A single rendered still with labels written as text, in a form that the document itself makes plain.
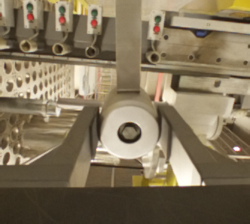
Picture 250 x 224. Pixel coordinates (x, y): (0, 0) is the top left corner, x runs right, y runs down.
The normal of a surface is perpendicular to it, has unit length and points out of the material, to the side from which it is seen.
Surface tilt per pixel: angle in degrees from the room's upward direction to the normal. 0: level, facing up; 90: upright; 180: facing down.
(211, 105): 90
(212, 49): 90
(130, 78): 90
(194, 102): 90
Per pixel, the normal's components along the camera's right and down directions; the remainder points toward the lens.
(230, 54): 0.01, 0.29
